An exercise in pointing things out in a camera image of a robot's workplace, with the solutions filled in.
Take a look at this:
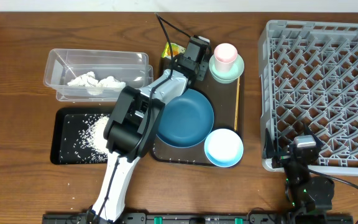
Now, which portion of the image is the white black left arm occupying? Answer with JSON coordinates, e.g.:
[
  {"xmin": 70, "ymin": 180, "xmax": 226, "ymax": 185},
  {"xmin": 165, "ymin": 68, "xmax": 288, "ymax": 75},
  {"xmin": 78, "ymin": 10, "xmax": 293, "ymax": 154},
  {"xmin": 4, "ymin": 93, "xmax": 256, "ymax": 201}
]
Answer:
[{"xmin": 86, "ymin": 54, "xmax": 211, "ymax": 223}]

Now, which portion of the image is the grey dishwasher rack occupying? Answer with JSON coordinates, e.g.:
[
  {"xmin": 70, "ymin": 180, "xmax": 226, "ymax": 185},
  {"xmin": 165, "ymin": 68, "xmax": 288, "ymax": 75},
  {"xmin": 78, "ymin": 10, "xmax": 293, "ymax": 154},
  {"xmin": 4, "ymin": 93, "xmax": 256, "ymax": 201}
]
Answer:
[{"xmin": 258, "ymin": 20, "xmax": 358, "ymax": 176}]

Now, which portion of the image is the mint green bowl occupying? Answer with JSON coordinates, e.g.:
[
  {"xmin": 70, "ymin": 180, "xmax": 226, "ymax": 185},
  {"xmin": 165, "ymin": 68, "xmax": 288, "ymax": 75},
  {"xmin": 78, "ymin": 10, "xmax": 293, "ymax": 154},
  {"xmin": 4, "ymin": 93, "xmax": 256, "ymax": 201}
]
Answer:
[{"xmin": 209, "ymin": 54, "xmax": 244, "ymax": 84}]

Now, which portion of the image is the wooden chopstick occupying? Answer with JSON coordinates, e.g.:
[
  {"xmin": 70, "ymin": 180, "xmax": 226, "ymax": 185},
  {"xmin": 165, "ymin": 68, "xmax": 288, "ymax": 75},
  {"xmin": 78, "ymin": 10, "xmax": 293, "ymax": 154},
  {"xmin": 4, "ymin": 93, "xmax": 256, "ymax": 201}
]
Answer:
[{"xmin": 234, "ymin": 78, "xmax": 241, "ymax": 132}]

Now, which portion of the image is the black rectangular tray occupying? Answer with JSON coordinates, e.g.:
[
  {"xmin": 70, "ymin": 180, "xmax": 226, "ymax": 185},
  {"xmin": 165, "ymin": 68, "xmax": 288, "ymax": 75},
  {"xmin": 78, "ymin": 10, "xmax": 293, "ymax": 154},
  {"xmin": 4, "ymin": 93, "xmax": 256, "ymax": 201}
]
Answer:
[{"xmin": 50, "ymin": 106, "xmax": 113, "ymax": 165}]

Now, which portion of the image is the clear plastic bin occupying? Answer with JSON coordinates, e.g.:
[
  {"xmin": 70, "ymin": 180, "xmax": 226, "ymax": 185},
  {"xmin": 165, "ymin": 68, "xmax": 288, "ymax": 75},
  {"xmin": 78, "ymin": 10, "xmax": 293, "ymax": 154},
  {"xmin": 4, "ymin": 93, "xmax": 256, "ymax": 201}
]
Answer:
[{"xmin": 44, "ymin": 49, "xmax": 149, "ymax": 98}]

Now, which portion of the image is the white tissue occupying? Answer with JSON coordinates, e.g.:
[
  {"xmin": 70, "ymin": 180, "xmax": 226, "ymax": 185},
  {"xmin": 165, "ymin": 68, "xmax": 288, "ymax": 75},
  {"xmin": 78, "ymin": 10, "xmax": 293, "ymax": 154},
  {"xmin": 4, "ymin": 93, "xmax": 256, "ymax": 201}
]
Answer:
[{"xmin": 67, "ymin": 72, "xmax": 126, "ymax": 96}]

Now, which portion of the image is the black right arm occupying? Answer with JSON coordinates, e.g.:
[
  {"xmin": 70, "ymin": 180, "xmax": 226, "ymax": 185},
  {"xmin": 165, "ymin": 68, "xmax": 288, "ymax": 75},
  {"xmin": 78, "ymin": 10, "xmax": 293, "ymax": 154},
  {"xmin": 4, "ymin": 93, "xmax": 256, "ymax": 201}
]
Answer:
[{"xmin": 264, "ymin": 124, "xmax": 334, "ymax": 215}]

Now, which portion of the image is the pink plastic cup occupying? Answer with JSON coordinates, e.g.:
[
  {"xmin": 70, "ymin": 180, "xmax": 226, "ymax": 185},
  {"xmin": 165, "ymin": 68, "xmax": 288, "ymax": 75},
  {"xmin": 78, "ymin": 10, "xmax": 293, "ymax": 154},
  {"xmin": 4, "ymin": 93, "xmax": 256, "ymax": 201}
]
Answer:
[{"xmin": 214, "ymin": 43, "xmax": 238, "ymax": 73}]

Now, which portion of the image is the green yellow snack wrapper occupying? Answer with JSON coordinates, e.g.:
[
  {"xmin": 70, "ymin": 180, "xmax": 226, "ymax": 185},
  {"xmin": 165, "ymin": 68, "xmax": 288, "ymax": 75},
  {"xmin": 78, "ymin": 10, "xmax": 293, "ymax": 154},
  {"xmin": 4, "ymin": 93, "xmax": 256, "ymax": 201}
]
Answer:
[{"xmin": 161, "ymin": 42, "xmax": 186, "ymax": 59}]

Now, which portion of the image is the dark blue plate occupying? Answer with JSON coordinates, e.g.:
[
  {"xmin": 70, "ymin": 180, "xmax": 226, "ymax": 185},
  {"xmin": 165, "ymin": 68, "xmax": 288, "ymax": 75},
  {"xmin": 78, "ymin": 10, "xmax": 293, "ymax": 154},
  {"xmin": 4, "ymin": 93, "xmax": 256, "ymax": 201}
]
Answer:
[{"xmin": 157, "ymin": 89, "xmax": 214, "ymax": 148}]

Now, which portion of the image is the white rice pile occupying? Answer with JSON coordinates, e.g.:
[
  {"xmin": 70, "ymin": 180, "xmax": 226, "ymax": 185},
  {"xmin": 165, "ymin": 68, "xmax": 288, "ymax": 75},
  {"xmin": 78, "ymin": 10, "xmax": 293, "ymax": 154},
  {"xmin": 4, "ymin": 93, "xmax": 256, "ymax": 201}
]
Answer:
[{"xmin": 60, "ymin": 113, "xmax": 111, "ymax": 163}]

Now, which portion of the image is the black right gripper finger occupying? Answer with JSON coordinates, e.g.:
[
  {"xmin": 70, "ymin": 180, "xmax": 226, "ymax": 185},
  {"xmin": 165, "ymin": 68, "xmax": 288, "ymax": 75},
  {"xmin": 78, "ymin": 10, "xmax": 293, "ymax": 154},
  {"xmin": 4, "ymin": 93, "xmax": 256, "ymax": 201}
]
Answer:
[
  {"xmin": 303, "ymin": 123, "xmax": 323, "ymax": 146},
  {"xmin": 262, "ymin": 128, "xmax": 275, "ymax": 159}
]

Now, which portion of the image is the light blue small bowl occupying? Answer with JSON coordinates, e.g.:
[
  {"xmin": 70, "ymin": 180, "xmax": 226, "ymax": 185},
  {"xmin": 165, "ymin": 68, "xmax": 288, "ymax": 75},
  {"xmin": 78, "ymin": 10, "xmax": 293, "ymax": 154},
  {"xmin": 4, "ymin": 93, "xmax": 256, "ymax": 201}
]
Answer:
[{"xmin": 204, "ymin": 128, "xmax": 244, "ymax": 168}]

